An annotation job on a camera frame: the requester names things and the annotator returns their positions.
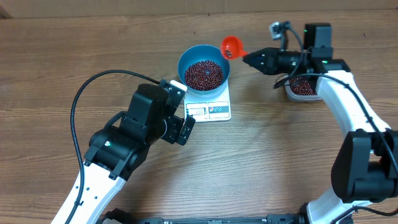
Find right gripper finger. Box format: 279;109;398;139
243;47;279;67
253;64;277;75

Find red measuring scoop blue handle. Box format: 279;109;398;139
220;35;248;60

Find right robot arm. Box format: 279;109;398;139
242;22;397;223

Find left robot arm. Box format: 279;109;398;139
53;80;195;223

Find white kitchen scale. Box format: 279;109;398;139
183;81;231;123

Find red beans in bowl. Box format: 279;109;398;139
184;60;224;91

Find blue bowl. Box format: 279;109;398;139
177;45;230;90

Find clear plastic container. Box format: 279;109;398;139
285;80;321;102

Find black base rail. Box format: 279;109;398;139
95;208;309;224

